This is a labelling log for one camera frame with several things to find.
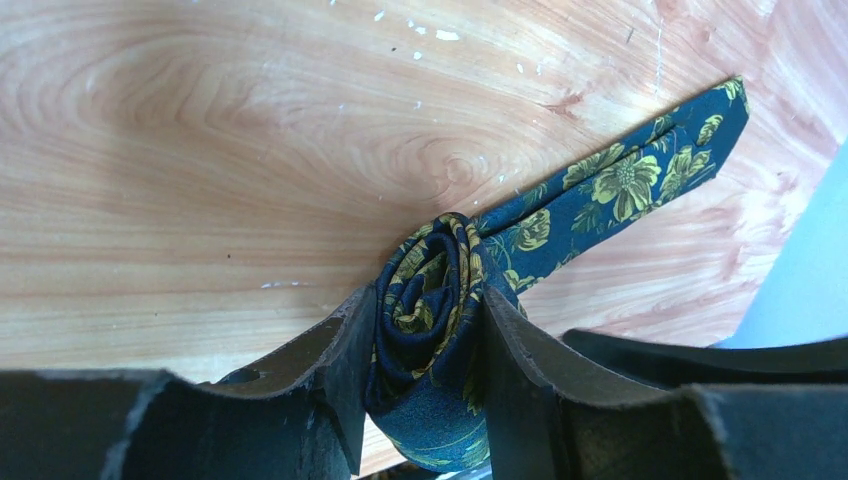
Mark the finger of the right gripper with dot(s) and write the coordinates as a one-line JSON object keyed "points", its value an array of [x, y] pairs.
{"points": [[671, 366]]}

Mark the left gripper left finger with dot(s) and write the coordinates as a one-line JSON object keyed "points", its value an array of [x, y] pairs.
{"points": [[295, 413]]}

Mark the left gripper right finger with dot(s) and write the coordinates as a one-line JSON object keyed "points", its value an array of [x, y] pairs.
{"points": [[554, 414]]}

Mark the navy yellow floral tie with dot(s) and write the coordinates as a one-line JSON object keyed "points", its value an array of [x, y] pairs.
{"points": [[425, 389]]}

